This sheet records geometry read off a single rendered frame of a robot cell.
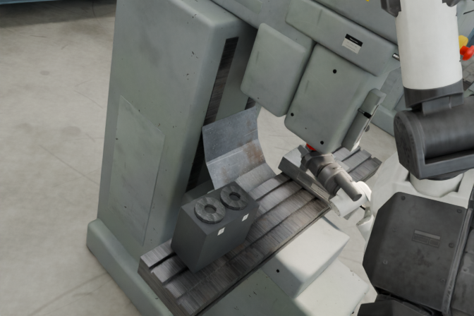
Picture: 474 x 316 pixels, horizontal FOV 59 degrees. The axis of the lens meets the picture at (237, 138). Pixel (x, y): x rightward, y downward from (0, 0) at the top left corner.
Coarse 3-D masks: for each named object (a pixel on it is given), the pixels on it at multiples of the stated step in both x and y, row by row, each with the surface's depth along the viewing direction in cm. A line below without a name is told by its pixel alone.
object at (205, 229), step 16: (224, 192) 126; (240, 192) 127; (192, 208) 119; (208, 208) 121; (224, 208) 120; (240, 208) 123; (256, 208) 127; (176, 224) 123; (192, 224) 117; (208, 224) 116; (224, 224) 118; (240, 224) 126; (176, 240) 125; (192, 240) 119; (208, 240) 116; (224, 240) 124; (240, 240) 134; (192, 256) 121; (208, 256) 123
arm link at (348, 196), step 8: (336, 176) 129; (344, 176) 128; (328, 184) 132; (336, 184) 130; (344, 184) 126; (352, 184) 126; (328, 192) 134; (336, 192) 131; (344, 192) 129; (352, 192) 124; (360, 192) 127; (336, 200) 128; (344, 200) 127; (352, 200) 127; (360, 200) 127; (336, 208) 127; (344, 208) 126; (352, 208) 127
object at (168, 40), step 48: (144, 0) 144; (192, 0) 137; (144, 48) 153; (192, 48) 135; (240, 48) 144; (144, 96) 162; (192, 96) 143; (240, 96) 163; (144, 144) 172; (192, 144) 158; (144, 192) 184; (144, 240) 198
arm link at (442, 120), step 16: (416, 96) 68; (432, 96) 66; (448, 96) 68; (416, 112) 70; (432, 112) 69; (448, 112) 69; (464, 112) 68; (432, 128) 68; (448, 128) 68; (464, 128) 68; (432, 144) 68; (448, 144) 68; (464, 144) 69
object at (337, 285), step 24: (192, 192) 178; (336, 264) 168; (240, 288) 170; (264, 288) 159; (312, 288) 156; (336, 288) 158; (360, 288) 162; (216, 312) 188; (240, 312) 175; (264, 312) 164; (288, 312) 154; (312, 312) 148; (336, 312) 150
